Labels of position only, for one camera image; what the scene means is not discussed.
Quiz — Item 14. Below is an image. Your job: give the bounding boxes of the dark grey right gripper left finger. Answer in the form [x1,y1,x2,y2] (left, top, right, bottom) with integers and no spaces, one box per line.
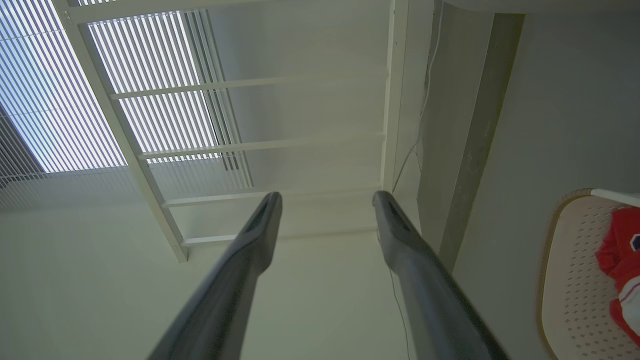
[147,192,283,360]

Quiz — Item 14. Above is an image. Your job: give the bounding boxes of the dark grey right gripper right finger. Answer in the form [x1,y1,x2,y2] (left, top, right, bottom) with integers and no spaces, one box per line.
[372,190,509,360]

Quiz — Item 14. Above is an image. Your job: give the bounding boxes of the beige perforated plastic laundry basket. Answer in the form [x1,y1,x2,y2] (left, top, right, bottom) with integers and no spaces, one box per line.
[540,188,640,360]

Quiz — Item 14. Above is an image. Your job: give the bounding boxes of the grey concrete column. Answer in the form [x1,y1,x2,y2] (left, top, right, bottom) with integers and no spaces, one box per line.
[417,2,526,273]

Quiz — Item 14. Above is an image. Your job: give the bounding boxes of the red sports jersey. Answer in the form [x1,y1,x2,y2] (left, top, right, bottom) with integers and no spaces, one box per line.
[595,206,640,348]

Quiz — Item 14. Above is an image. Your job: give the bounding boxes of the white slatted window blinds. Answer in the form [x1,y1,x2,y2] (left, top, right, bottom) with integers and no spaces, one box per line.
[0,0,253,211]

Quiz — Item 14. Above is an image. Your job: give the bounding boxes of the white metal ladder frame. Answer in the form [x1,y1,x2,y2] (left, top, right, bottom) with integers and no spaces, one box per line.
[52,0,411,263]

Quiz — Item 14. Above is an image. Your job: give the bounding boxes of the thin white wall cable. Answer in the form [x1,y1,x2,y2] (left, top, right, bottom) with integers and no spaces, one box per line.
[390,0,446,196]

